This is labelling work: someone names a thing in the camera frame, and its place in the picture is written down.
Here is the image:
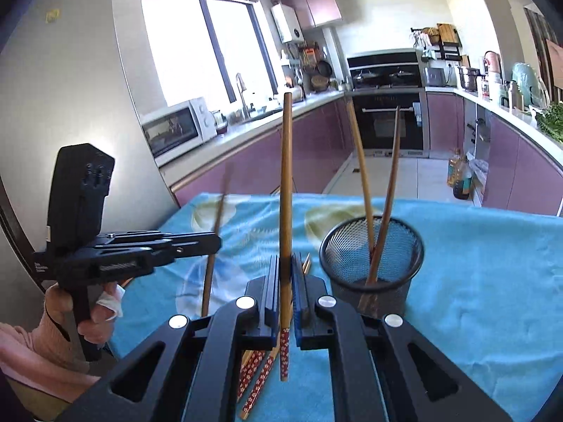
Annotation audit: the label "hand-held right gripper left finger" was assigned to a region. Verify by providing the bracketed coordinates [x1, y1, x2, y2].
[55, 255, 282, 422]

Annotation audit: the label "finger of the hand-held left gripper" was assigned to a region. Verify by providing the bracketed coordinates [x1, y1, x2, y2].
[103, 232, 222, 269]
[100, 230, 173, 246]

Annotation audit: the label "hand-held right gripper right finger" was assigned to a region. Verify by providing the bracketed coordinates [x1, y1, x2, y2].
[291, 252, 515, 422]

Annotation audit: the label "wooden chopstick with patterned end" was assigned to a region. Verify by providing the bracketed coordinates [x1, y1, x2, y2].
[280, 91, 295, 383]
[200, 169, 234, 318]
[346, 100, 377, 259]
[357, 105, 402, 316]
[238, 252, 309, 402]
[240, 252, 312, 420]

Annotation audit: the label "black mesh holder cup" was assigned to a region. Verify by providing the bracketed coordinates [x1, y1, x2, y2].
[320, 216, 425, 318]

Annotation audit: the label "person's left forearm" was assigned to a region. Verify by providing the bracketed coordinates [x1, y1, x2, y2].
[0, 283, 104, 409]

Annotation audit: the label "person's left hand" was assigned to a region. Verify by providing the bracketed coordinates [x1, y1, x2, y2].
[77, 283, 126, 347]

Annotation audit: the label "grey refrigerator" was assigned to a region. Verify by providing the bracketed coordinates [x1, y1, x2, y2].
[0, 0, 181, 300]

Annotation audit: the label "white microwave oven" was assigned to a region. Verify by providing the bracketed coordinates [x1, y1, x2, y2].
[141, 97, 218, 166]

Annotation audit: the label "pink lower kitchen cabinets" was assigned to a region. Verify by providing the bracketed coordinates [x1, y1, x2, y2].
[169, 94, 355, 208]
[426, 90, 563, 218]

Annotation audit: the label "glass kettle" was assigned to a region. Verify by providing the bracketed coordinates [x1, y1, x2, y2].
[211, 110, 229, 137]

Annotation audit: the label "metal sink faucet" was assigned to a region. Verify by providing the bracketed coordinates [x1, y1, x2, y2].
[235, 72, 252, 119]

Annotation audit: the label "blue floral tablecloth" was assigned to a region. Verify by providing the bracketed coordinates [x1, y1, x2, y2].
[108, 191, 563, 422]

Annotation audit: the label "kitchen window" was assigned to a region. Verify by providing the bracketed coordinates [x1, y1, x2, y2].
[141, 0, 282, 107]

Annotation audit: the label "dark sauce bottle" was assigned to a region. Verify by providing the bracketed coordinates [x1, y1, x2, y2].
[453, 158, 473, 200]

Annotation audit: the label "yellow oil bottle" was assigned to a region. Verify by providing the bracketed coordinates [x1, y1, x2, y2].
[448, 152, 462, 187]

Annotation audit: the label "black built-in oven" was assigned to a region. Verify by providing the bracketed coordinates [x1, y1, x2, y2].
[352, 90, 425, 153]

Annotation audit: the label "white water heater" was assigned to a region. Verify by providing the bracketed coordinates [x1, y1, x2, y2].
[271, 4, 305, 45]

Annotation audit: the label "black integrated stove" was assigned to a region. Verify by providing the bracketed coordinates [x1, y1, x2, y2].
[347, 50, 425, 93]

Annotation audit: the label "pink upper cabinet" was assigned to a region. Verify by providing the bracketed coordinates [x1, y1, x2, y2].
[281, 0, 343, 30]

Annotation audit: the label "stainless steel pot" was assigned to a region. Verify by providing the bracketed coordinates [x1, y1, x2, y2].
[458, 66, 481, 91]

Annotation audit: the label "green leafy vegetables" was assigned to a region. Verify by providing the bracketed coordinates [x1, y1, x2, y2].
[536, 103, 563, 142]

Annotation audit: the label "wooden cutting board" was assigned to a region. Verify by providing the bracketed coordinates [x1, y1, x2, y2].
[437, 23, 460, 45]

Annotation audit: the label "mint green appliance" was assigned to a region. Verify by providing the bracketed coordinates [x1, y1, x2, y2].
[512, 62, 548, 107]

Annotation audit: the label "dark slatted partition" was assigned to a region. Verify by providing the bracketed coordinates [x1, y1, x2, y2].
[525, 6, 559, 102]

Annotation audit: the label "black wall rack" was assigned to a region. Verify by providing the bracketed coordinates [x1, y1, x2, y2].
[411, 23, 463, 63]

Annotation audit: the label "pink wall painting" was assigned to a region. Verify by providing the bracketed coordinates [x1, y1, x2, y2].
[545, 39, 563, 89]

